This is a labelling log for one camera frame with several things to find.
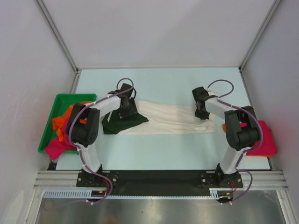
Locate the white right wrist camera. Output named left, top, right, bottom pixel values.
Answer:
left=207, top=90, right=218, bottom=96

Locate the aluminium corner post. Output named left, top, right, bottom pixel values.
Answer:
left=34, top=0, right=79, bottom=73
left=238, top=0, right=283, bottom=70

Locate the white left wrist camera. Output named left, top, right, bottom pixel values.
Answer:
left=108, top=90, right=119, bottom=95

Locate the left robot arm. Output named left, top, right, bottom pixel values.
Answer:
left=66, top=83, right=137, bottom=187

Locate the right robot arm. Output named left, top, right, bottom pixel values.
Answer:
left=192, top=87, right=263, bottom=187

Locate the slotted cable duct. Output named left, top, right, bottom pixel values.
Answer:
left=43, top=189, right=232, bottom=200

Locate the right aluminium corner post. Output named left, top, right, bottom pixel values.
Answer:
left=238, top=0, right=283, bottom=70

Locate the aluminium frame rail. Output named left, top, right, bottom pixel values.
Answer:
left=33, top=170, right=288, bottom=190

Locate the orange t-shirt in bin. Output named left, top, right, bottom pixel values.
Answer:
left=52, top=100, right=96, bottom=142

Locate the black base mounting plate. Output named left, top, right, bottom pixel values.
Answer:
left=76, top=170, right=243, bottom=192

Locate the left aluminium corner post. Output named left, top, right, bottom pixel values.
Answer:
left=34, top=0, right=79, bottom=73

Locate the green plastic bin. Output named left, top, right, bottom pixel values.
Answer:
left=38, top=93, right=97, bottom=153

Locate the folded pink t-shirt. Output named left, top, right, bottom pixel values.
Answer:
left=246, top=120, right=278, bottom=157

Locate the white and green t-shirt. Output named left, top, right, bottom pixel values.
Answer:
left=102, top=100, right=215, bottom=135

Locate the pink t-shirt in bin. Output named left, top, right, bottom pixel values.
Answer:
left=44, top=119, right=77, bottom=160

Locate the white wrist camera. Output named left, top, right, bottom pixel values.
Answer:
left=207, top=90, right=218, bottom=96
left=108, top=90, right=119, bottom=95

